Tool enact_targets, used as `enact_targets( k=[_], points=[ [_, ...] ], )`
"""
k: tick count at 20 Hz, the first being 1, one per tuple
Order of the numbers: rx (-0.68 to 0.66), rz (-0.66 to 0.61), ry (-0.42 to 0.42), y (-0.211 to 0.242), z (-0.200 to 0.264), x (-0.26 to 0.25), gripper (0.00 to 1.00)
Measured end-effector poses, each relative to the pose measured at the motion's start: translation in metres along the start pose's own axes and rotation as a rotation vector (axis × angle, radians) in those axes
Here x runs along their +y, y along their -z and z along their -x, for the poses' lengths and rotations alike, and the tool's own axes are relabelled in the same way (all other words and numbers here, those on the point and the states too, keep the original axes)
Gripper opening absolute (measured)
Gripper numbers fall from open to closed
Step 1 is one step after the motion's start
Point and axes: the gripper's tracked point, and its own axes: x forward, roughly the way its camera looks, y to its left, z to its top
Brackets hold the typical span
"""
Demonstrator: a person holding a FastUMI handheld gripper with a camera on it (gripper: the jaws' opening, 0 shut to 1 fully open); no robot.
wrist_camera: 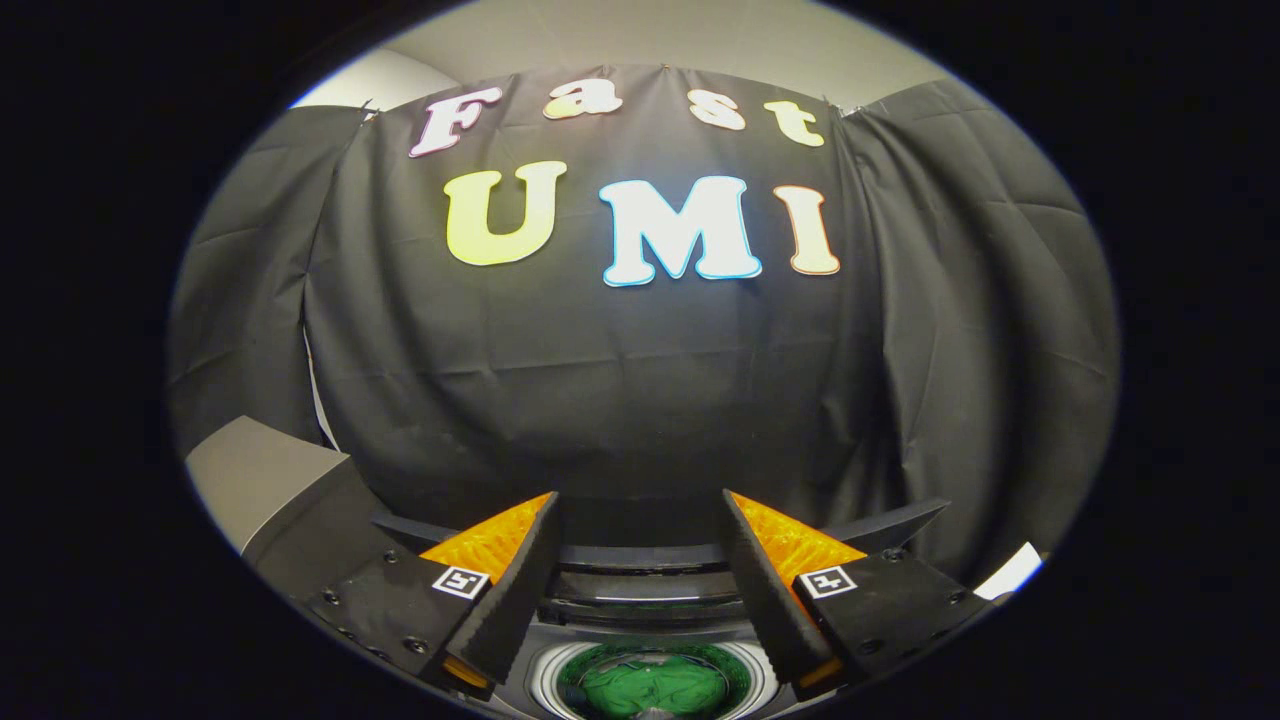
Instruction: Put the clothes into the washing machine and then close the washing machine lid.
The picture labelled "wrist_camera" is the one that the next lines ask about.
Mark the black backdrop cloth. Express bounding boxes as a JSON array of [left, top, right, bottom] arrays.
[[168, 65, 1121, 591]]

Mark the white sheet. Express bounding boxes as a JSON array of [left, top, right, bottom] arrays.
[[975, 543, 1044, 601]]

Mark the green polo shirt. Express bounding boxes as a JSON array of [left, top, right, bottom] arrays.
[[560, 645, 751, 720]]

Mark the grey cabinet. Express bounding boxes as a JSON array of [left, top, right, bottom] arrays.
[[185, 417, 403, 601]]

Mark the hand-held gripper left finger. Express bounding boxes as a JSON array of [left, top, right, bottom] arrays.
[[305, 492, 561, 701]]

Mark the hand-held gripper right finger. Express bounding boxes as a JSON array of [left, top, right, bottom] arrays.
[[722, 490, 994, 701]]

